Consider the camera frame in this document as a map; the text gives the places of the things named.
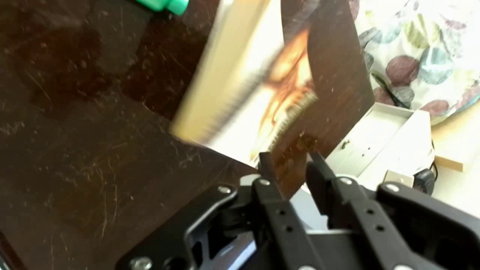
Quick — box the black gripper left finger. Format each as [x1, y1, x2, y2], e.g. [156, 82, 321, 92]
[252, 152, 324, 270]

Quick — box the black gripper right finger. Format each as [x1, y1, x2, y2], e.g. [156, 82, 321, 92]
[306, 152, 400, 270]

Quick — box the blue top book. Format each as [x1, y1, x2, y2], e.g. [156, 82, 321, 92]
[171, 0, 321, 166]

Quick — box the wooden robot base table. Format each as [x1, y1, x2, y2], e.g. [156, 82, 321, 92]
[433, 118, 480, 215]

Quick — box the floral bedspread bed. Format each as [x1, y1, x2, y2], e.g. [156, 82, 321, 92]
[348, 0, 480, 122]

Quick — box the dark wooden dresser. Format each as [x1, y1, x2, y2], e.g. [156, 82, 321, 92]
[0, 0, 249, 270]

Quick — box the green small bottle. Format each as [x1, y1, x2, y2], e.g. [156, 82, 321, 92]
[135, 0, 190, 14]

